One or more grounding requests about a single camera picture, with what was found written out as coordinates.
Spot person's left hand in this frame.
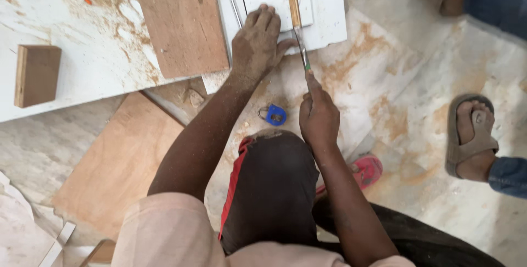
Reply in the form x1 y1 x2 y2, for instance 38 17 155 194
231 4 298 82

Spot person's right hand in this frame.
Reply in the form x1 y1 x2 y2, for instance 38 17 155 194
298 69 342 149

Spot metal cutting tool green tip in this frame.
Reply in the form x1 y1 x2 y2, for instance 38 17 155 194
293 26 312 73

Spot blue tape measure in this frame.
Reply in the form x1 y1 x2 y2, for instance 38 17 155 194
258 103 288 127

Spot pink slipper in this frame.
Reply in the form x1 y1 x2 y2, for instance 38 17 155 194
315 154 384 196

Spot small wood scrap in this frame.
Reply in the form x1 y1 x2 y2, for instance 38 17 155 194
183 89 206 109

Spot brown plywood board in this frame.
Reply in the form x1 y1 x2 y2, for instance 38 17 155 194
129 0 230 80

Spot white laminate board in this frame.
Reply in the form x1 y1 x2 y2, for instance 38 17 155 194
201 0 348 95

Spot person's black red shorts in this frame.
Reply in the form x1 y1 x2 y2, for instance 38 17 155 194
218 129 506 267

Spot light brown plywood sheet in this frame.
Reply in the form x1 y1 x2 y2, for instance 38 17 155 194
51 92 185 240

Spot person's pale pink shirt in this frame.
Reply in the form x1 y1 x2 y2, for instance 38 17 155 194
110 192 417 267

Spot large white dusty board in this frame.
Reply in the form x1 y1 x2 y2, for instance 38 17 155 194
0 0 198 123

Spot small wooden block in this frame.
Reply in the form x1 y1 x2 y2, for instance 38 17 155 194
14 44 62 109

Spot wooden piece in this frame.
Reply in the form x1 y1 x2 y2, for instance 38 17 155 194
79 238 117 267

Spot white laminate offcut strips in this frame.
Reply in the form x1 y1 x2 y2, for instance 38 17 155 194
38 221 77 267

